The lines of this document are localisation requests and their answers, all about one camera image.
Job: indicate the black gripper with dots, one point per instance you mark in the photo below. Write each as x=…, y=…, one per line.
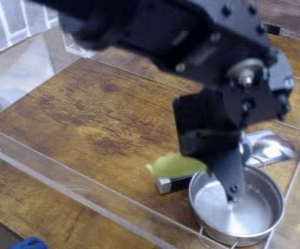
x=212, y=139

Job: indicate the spoon with yellow handle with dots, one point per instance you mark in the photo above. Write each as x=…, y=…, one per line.
x=175, y=166

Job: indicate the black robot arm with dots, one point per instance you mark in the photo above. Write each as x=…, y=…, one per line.
x=212, y=42

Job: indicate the silver metal pot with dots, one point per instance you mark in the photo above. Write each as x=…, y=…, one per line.
x=237, y=223

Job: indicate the silver flat rectangular box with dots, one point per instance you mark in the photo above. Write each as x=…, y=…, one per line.
x=269, y=148

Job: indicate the black and silver block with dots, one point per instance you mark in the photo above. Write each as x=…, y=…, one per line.
x=171, y=185

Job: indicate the black strip on table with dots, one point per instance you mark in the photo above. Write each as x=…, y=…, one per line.
x=272, y=29

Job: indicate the blue object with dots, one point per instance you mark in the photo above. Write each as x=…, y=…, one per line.
x=30, y=243

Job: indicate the clear acrylic enclosure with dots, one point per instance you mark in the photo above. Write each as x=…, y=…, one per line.
x=86, y=118

